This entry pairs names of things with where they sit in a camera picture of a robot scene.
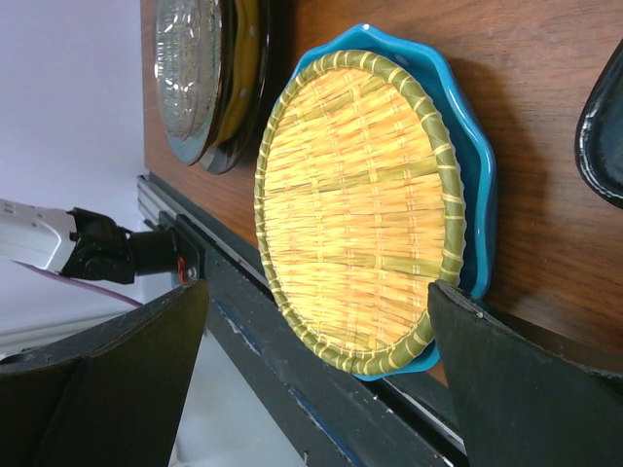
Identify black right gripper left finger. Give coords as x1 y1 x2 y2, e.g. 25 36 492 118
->
1 280 209 466

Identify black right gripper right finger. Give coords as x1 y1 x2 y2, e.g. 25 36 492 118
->
428 280 622 466

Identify woven bamboo plate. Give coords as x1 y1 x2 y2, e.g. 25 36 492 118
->
254 50 466 377

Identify blue polka dot plate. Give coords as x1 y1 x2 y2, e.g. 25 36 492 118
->
291 22 498 381

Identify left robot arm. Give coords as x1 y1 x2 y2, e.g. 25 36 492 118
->
1 199 202 285

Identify blue star-shaped dish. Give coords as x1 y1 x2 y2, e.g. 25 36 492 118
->
574 45 622 208

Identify clear glass plate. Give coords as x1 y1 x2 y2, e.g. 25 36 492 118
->
155 0 223 140

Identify grey blue ceramic plate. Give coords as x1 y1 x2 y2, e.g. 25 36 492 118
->
154 1 232 165

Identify black gold striped plate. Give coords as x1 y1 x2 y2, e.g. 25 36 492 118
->
199 1 271 175

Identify aluminium frame rail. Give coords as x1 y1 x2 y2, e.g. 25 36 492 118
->
137 174 268 287

